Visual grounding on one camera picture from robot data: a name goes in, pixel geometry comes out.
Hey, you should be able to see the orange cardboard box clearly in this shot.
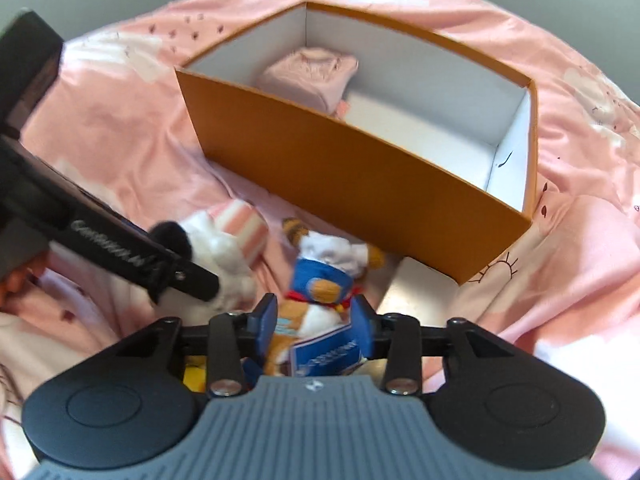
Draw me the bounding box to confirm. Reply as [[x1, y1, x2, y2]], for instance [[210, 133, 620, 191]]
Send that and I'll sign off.
[[175, 1, 540, 287]]

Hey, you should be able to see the pink printed blanket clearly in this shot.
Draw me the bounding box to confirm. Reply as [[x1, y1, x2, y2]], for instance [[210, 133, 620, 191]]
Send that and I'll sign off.
[[0, 0, 640, 480]]

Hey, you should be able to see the orange fox plush toy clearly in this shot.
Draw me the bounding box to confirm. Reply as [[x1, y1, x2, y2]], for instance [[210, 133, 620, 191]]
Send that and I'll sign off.
[[262, 216, 388, 378]]

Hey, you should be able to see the white panda plush toy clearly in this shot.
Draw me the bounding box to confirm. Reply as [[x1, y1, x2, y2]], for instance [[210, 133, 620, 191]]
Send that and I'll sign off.
[[147, 199, 271, 311]]

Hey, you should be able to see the pink fabric pouch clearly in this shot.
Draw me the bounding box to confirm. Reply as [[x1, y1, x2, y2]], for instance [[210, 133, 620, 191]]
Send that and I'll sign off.
[[255, 46, 360, 113]]

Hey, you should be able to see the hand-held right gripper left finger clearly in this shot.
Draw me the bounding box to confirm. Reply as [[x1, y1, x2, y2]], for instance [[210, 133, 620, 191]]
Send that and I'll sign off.
[[117, 294, 278, 398]]

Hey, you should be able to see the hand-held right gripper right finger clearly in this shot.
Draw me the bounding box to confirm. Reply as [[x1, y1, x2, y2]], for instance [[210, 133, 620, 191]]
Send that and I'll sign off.
[[350, 296, 521, 396]]

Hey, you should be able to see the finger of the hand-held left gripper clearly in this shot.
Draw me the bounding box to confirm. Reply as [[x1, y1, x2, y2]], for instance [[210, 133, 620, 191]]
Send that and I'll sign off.
[[47, 202, 222, 307]]

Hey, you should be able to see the person's left hand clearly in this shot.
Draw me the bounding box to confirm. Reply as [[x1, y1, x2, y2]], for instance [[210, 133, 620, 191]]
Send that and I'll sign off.
[[0, 252, 51, 311]]

